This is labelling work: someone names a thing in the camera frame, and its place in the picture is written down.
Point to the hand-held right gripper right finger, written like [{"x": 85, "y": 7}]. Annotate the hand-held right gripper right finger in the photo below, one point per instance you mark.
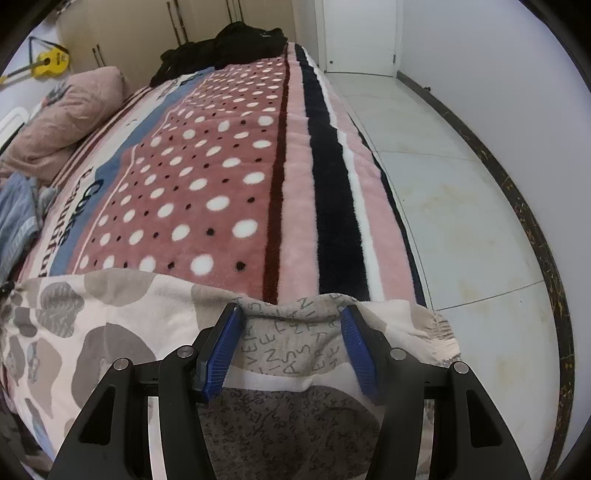
[{"x": 362, "y": 357}]

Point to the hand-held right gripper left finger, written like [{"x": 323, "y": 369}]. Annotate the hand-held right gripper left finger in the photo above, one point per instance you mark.
[{"x": 221, "y": 357}]

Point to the cream pants with grey patches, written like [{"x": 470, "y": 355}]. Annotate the cream pants with grey patches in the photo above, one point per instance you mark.
[{"x": 138, "y": 314}]

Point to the striped polka dot bed blanket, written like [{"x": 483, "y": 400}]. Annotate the striped polka dot bed blanket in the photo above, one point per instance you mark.
[{"x": 207, "y": 184}]

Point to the dark baseboard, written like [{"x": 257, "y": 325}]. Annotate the dark baseboard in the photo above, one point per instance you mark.
[{"x": 531, "y": 194}]

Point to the light blue denim garment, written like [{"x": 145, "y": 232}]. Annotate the light blue denim garment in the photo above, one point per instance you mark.
[{"x": 16, "y": 217}]

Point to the pink and grey striped quilt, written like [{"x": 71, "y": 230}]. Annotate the pink and grey striped quilt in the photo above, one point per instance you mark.
[{"x": 69, "y": 120}]

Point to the pile of black clothes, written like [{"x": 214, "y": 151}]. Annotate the pile of black clothes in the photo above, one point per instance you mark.
[{"x": 221, "y": 50}]

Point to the white bed headboard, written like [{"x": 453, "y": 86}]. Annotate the white bed headboard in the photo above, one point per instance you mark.
[{"x": 11, "y": 124}]

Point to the white door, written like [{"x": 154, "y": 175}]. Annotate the white door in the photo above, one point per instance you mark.
[{"x": 360, "y": 37}]

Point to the light wooden wardrobe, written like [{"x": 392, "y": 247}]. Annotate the light wooden wardrobe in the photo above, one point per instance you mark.
[{"x": 138, "y": 27}]

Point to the yellow guitar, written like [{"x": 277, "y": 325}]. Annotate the yellow guitar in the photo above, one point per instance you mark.
[{"x": 51, "y": 62}]

